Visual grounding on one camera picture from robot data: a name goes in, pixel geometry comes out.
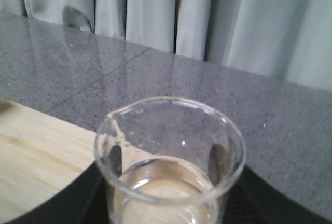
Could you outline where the wooden cutting board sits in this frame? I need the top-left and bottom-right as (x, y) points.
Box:
(1, 99), (95, 223)

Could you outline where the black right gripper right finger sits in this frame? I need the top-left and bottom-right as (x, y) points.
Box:
(223, 166), (329, 223)

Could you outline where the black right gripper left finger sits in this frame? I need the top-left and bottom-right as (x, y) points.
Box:
(7, 163), (109, 223)

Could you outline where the grey curtain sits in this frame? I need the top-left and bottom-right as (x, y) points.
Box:
(1, 0), (331, 91)

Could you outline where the small glass beaker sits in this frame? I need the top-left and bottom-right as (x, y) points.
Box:
(94, 96), (246, 223)

